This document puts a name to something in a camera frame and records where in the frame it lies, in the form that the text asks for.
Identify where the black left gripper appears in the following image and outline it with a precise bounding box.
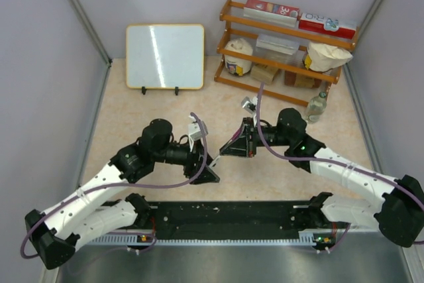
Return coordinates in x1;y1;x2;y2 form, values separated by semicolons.
153;136;219;184

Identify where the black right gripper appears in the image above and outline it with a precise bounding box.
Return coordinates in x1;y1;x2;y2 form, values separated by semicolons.
221;117;292;158

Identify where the magenta marker cap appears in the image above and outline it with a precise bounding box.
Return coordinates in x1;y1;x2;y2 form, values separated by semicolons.
232;129;241;140

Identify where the yellow framed whiteboard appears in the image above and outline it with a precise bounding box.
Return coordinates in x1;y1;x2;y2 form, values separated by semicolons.
125;24;205;95

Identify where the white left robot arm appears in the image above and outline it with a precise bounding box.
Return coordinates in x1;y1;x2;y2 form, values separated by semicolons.
24;113;220;270

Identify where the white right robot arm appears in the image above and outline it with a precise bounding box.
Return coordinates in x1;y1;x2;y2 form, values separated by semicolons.
219;108;423;247

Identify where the brown block right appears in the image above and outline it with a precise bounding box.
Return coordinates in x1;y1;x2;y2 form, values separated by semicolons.
284;71;315;88

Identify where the clear glass bottle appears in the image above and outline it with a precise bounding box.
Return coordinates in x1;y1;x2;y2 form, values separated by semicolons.
305;91;327;123

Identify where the orange wooden shelf rack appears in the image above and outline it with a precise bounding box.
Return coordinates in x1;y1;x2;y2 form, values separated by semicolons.
214;0;358;106

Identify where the clear plastic box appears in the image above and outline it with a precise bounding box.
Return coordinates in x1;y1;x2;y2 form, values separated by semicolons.
256;34;300;64

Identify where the red foil wrap box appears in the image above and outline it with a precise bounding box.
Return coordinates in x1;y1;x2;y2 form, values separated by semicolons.
243;0;300;27

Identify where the red white wrap box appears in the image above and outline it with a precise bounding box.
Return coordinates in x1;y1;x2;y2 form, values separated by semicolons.
299;13;357;40

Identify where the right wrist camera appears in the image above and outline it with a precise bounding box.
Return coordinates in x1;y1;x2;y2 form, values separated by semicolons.
240;97;258;123

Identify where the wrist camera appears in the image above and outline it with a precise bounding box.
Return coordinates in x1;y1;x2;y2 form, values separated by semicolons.
187;115;208;142
240;97;258;123

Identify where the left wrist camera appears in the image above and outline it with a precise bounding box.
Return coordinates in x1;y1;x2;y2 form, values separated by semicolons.
187;115;208;142

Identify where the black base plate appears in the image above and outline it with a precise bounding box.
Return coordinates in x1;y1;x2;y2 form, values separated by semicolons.
112;199;335;240

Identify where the grey cable duct rail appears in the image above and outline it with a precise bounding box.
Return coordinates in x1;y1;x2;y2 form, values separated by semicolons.
88;231;335;248

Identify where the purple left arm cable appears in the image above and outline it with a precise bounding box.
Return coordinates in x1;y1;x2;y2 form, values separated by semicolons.
20;112;210;259

